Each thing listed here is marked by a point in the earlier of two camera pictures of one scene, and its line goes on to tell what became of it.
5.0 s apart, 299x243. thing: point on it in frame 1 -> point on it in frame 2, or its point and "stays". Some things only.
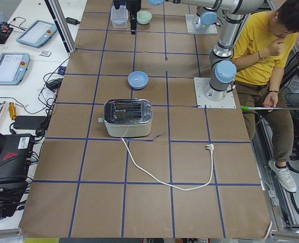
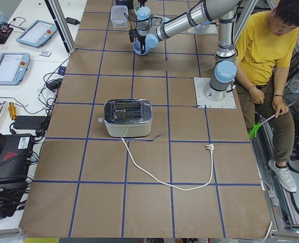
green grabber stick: (246, 108) -> (253, 130)
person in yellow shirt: (269, 39) stays
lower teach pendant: (10, 69) stays
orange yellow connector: (12, 111) stays
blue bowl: (138, 80) -> (137, 48)
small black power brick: (72, 21) stays
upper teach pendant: (37, 34) stays
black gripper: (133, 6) -> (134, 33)
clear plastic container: (119, 17) stays
